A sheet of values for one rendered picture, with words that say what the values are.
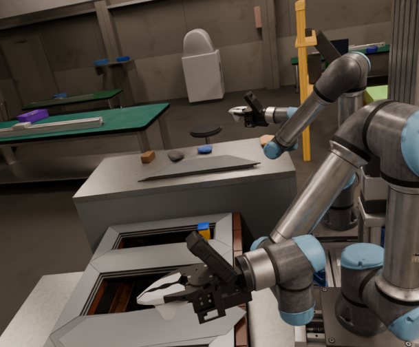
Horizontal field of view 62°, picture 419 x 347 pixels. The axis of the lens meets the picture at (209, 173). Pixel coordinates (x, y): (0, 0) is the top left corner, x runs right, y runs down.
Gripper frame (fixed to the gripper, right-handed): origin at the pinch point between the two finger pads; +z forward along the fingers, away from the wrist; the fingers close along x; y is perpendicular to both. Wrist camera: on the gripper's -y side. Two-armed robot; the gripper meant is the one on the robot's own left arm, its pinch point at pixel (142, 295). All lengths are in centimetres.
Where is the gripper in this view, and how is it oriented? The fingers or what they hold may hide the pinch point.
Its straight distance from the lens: 69.1
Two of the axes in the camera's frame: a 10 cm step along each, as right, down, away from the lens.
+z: -9.5, 2.5, -1.7
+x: -2.3, -2.4, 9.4
